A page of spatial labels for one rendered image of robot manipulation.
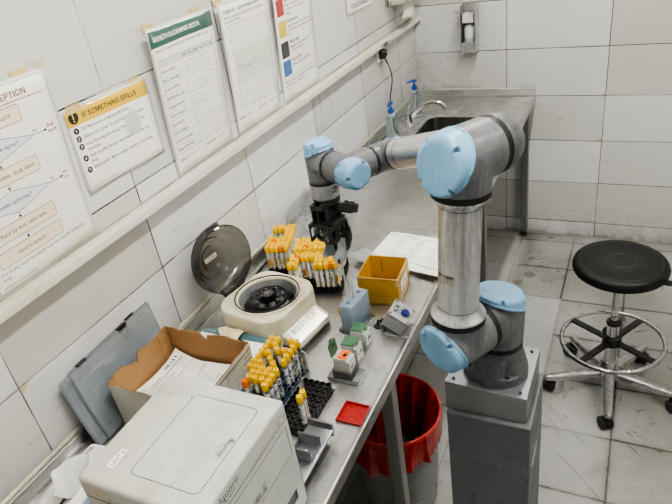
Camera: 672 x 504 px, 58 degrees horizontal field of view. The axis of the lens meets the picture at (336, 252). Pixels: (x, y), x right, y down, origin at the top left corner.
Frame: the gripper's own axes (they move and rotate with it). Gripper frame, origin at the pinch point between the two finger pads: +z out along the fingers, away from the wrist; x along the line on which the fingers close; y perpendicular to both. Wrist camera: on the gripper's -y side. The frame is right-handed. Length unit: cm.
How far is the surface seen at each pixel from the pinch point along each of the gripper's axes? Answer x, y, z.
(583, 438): 55, -67, 113
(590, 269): 48, -89, 48
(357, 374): 12.1, 17.3, 23.9
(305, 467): 19, 50, 21
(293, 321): -13.0, 10.3, 18.3
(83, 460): -25, 75, 15
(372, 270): -6.9, -25.3, 21.0
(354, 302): 1.6, -0.9, 15.3
